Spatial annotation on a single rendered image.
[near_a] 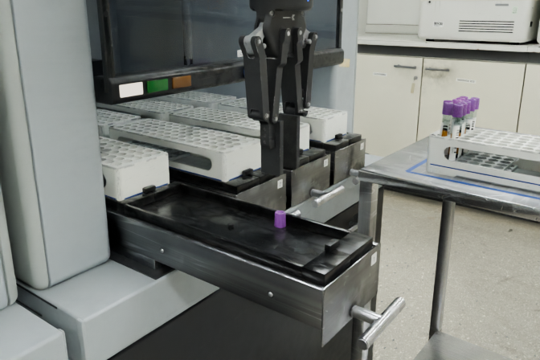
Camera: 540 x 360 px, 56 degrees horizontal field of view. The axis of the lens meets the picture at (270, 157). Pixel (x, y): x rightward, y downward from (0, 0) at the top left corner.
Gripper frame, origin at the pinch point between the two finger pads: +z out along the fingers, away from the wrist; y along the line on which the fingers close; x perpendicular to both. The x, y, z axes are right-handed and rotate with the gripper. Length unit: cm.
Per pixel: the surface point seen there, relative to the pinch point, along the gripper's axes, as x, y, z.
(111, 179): -23.3, 9.2, 6.9
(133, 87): -17.6, 8.5, -6.7
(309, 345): -12, -27, 51
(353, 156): -11.5, -42.9, 13.5
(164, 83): -17.6, 3.2, -6.7
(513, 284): 5, -156, 91
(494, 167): 19.2, -30.7, 7.2
